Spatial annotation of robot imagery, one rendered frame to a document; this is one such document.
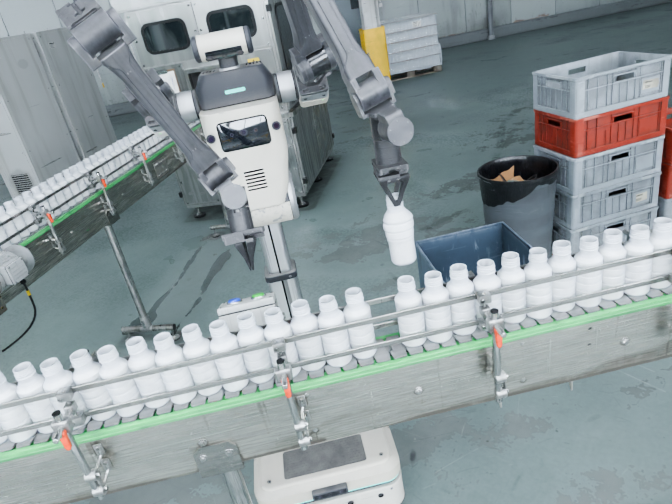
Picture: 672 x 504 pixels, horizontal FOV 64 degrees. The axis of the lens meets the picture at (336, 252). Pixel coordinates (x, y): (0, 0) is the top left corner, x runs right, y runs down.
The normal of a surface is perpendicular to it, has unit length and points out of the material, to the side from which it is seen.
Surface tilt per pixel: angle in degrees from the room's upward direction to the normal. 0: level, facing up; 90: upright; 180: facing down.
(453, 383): 90
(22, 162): 90
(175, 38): 90
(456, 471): 0
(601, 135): 90
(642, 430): 0
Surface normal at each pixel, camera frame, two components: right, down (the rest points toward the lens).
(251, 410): 0.14, 0.42
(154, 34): -0.16, 0.47
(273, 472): -0.18, -0.88
